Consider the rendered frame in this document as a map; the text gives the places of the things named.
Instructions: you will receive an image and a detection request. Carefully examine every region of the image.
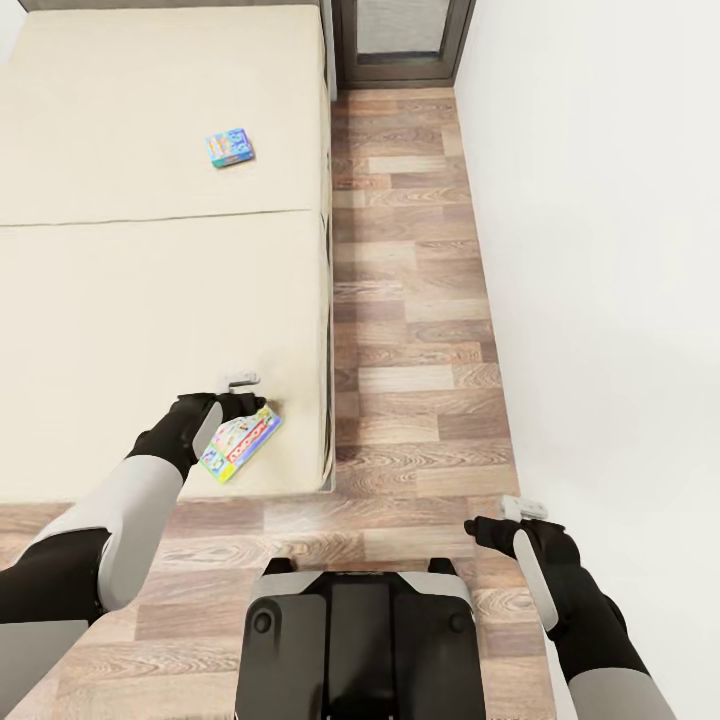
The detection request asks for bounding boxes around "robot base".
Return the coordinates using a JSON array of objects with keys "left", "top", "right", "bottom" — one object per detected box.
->
[{"left": 233, "top": 558, "right": 487, "bottom": 720}]

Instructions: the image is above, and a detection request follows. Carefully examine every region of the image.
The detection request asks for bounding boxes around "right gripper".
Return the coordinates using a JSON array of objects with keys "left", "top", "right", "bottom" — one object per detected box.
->
[{"left": 464, "top": 517, "right": 520, "bottom": 557}]

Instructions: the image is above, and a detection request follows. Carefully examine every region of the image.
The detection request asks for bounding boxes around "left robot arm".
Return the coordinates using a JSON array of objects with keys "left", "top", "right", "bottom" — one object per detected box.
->
[{"left": 0, "top": 372, "right": 266, "bottom": 720}]

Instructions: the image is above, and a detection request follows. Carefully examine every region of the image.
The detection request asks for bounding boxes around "board game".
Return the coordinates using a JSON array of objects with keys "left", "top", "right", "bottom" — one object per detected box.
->
[
  {"left": 199, "top": 405, "right": 283, "bottom": 485},
  {"left": 204, "top": 128, "right": 253, "bottom": 168}
]

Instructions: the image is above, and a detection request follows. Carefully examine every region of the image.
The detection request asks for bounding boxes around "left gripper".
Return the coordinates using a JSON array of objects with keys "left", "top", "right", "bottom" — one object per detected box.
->
[{"left": 221, "top": 390, "right": 266, "bottom": 422}]

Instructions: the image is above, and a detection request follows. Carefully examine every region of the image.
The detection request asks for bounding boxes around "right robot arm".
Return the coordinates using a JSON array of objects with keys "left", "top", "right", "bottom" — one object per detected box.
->
[{"left": 464, "top": 495, "right": 677, "bottom": 720}]

